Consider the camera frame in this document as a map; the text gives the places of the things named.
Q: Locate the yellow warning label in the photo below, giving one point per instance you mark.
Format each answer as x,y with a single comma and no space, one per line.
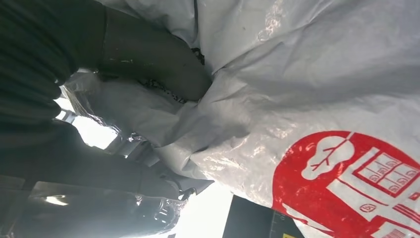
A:
289,236

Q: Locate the black scanner column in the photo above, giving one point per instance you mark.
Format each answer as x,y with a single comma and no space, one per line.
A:
249,220

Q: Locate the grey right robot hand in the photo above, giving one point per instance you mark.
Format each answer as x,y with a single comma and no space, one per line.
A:
157,56

